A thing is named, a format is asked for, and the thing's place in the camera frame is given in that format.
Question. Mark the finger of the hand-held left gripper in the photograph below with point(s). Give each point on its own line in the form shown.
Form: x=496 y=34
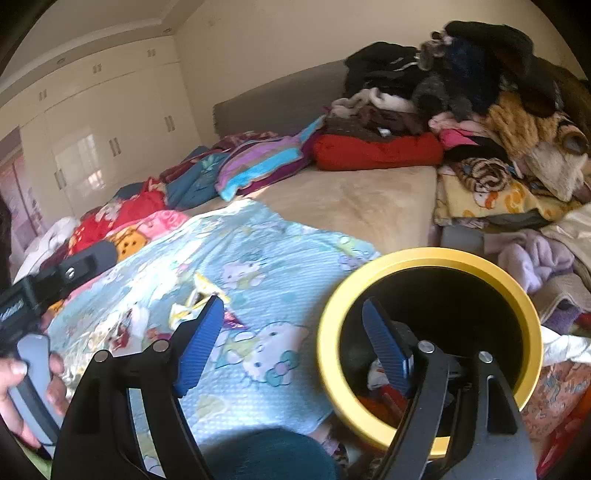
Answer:
x=87 y=263

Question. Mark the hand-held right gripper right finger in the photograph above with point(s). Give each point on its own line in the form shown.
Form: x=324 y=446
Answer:
x=383 y=341

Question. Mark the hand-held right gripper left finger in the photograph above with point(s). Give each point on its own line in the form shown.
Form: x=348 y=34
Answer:
x=203 y=341

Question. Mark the purple wrapper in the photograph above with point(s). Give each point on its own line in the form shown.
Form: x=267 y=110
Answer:
x=233 y=321

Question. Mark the white plastic wrapper dark print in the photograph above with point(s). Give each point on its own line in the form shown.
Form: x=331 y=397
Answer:
x=376 y=377

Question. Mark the yellow rimmed trash bin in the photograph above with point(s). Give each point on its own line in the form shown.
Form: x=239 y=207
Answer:
x=332 y=323

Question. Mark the red wrapper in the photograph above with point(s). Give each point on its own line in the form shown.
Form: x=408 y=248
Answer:
x=392 y=401

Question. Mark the person's left hand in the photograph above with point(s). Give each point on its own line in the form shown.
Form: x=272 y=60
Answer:
x=9 y=378

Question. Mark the white clothing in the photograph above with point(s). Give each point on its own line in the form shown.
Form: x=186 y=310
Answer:
x=46 y=240

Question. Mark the pink cartoon bear blanket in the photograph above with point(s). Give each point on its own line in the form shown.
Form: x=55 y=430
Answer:
x=134 y=235

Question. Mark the red floral quilt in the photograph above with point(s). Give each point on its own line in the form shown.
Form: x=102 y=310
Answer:
x=120 y=212

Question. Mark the blue cartoon cat blanket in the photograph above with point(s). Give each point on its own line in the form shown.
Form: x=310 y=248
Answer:
x=277 y=277

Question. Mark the pink cartoon door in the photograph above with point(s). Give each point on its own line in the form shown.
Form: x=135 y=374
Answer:
x=14 y=194

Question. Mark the teal fleece cloth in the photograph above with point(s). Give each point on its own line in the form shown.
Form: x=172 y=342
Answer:
x=272 y=454

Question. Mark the blue floral quilt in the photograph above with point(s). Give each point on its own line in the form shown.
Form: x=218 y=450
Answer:
x=198 y=180

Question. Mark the beige plush bed sheet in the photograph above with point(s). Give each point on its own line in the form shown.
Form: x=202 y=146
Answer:
x=360 y=203

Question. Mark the cream glossy wardrobe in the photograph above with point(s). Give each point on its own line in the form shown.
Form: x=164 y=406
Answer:
x=115 y=115

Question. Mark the lavender fleece cloth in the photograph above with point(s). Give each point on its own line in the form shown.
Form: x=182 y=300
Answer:
x=531 y=258

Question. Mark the white crumpled cloth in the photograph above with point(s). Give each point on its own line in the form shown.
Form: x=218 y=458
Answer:
x=563 y=346

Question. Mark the yellow cartoon blanket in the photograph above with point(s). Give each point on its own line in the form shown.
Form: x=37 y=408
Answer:
x=498 y=203

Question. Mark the purple striped pillow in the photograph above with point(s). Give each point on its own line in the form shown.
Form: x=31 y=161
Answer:
x=263 y=161

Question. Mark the red cushion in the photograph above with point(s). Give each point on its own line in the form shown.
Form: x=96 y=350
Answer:
x=374 y=150

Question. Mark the tiger striped cloth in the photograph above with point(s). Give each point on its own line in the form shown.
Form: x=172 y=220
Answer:
x=485 y=173

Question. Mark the dark red floral blanket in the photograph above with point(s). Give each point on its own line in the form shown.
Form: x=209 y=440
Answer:
x=240 y=138

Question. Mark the cream satin curtain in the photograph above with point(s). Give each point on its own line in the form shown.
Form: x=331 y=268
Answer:
x=572 y=230

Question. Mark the dark brown folded garment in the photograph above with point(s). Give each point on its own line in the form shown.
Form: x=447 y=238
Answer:
x=369 y=122

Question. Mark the pale pink fleece garment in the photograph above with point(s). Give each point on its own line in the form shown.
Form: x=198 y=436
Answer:
x=369 y=99

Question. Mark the cream plush garment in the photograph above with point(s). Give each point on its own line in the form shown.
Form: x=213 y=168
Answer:
x=554 y=166

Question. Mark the grey headboard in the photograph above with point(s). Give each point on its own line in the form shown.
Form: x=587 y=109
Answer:
x=277 y=97

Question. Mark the grey fuzzy garment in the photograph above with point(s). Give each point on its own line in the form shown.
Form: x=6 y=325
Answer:
x=438 y=92

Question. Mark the mustard yellow fuzzy garment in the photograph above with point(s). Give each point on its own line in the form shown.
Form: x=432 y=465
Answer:
x=512 y=120

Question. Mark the black jacket white stripe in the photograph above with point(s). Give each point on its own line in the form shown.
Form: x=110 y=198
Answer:
x=383 y=64

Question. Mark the dark blue garment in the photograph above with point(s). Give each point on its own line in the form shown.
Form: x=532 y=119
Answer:
x=471 y=74

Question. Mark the brown plush coat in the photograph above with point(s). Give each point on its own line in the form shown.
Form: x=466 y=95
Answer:
x=568 y=87

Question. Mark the black fleece garment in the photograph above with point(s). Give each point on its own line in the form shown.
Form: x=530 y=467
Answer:
x=498 y=41

